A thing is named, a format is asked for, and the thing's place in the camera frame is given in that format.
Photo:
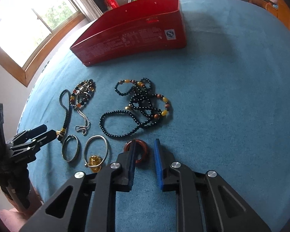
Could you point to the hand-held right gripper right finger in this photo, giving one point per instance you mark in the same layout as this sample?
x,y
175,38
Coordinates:
x,y
159,164

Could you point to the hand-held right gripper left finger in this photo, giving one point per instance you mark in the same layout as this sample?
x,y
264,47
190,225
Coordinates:
x,y
133,164

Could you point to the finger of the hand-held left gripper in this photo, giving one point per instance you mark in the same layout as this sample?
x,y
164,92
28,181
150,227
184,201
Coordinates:
x,y
41,140
31,132

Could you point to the red-brown stone bangle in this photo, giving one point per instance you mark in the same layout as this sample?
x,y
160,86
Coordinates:
x,y
143,149

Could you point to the dark metal bangle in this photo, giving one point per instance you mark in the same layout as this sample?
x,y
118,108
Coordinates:
x,y
63,149

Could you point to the silver bangle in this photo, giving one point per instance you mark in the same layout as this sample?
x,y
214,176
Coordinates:
x,y
107,147

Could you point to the red cardboard box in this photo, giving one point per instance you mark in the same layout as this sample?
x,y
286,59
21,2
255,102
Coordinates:
x,y
135,29

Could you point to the person's left forearm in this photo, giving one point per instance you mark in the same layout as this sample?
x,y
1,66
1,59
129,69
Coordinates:
x,y
36,199

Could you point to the pink cloth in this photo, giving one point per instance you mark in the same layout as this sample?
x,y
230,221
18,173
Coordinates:
x,y
9,221

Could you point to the wooden framed window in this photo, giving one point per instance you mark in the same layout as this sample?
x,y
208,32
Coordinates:
x,y
19,17

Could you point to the red bag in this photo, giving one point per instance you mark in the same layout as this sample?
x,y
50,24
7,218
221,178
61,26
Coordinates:
x,y
110,2

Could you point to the wooden cabinet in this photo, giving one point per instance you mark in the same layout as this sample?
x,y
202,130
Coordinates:
x,y
282,12

